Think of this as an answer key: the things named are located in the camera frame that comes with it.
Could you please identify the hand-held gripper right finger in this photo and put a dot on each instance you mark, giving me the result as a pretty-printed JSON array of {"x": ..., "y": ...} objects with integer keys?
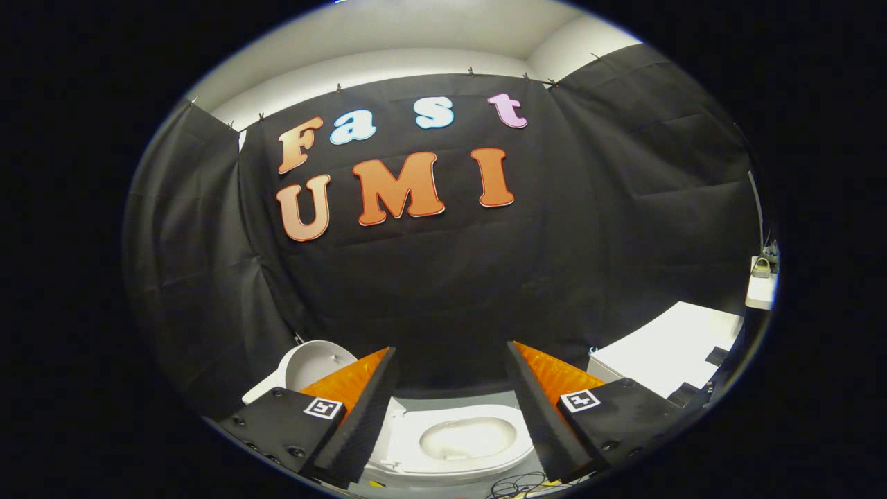
[{"x": 540, "y": 416}]

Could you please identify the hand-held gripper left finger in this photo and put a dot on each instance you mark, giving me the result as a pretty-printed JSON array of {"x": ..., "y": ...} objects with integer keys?
[{"x": 367, "y": 416}]

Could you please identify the white toilet lid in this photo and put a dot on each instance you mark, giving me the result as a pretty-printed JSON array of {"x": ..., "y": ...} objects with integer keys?
[{"x": 312, "y": 364}]

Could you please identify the white toilet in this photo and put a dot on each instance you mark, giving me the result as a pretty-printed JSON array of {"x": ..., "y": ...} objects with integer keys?
[{"x": 416, "y": 457}]

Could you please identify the white drawer cabinet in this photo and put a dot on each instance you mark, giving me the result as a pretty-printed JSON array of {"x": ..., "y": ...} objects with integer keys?
[{"x": 665, "y": 343}]

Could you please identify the black backdrop cloth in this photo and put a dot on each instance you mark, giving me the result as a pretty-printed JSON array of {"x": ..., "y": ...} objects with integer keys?
[{"x": 450, "y": 277}]

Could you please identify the white shelf board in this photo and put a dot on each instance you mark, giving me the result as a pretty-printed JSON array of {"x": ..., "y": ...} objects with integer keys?
[{"x": 761, "y": 294}]

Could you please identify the small grey green device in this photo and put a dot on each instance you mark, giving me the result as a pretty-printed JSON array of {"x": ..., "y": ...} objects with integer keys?
[{"x": 761, "y": 268}]

